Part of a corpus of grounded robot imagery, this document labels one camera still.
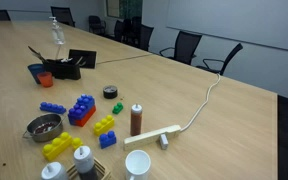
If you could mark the black utensil caddy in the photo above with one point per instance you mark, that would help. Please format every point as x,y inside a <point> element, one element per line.
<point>64,69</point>

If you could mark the long narrow blue block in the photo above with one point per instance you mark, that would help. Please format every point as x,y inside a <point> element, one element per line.
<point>52,107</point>

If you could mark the brown sauce squeeze bottle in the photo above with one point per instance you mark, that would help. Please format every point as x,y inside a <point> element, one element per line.
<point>136,120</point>

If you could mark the orange plastic cup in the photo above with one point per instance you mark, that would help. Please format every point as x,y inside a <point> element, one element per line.
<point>45,79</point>

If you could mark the dark table knife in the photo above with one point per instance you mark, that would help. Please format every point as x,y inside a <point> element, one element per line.
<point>36,54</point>

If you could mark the black tape roll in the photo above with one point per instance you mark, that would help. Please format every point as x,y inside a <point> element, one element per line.
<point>110,92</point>

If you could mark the dark-filled white squeeze bottle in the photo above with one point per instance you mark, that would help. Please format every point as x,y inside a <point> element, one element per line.
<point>84,163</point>

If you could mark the black flat tablet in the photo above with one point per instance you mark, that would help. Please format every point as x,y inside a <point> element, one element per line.
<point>84,58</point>

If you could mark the large yellow building block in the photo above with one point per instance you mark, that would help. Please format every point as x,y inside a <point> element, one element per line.
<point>56,146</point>

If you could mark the pale-filled white squeeze bottle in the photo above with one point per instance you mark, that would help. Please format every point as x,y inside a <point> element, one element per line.
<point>53,172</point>

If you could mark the small square blue block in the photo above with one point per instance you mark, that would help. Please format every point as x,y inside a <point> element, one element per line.
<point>85,101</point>

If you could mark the wall whiteboard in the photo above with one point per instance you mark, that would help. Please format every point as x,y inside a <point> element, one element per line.
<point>237,20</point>

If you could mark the wooden pallet bottle holder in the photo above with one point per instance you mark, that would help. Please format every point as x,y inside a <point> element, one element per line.
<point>103,170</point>

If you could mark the red building block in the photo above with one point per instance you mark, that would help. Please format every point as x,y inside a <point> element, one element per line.
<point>86,118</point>

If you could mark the cream power strip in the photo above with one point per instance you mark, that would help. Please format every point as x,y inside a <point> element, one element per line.
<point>150,136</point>

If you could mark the small dark-blue building block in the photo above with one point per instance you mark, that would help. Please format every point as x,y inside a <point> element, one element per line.
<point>107,140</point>

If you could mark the white plug adapter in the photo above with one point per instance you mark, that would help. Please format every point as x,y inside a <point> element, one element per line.
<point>163,141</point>

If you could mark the clear hand sanitizer bottle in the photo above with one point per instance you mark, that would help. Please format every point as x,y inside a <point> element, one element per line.
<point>57,33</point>

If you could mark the blue plastic cup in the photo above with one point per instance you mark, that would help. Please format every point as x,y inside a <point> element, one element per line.
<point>35,70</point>

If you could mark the metal fork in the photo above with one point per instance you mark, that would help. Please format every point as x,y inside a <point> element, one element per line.
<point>57,55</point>

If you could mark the large blue building block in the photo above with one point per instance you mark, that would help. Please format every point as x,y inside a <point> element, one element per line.
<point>77,113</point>

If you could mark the glass door window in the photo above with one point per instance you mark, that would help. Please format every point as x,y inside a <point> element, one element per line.
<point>124,8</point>

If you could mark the small green building block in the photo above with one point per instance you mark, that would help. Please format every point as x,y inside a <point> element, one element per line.
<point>117,108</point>

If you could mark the tiny yellow building block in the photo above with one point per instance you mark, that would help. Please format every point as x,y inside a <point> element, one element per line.
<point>77,143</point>

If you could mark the medium yellow building block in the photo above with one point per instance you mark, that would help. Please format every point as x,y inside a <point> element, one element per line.
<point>104,125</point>

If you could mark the white mug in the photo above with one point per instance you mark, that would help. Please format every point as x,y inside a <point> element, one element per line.
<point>137,165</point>

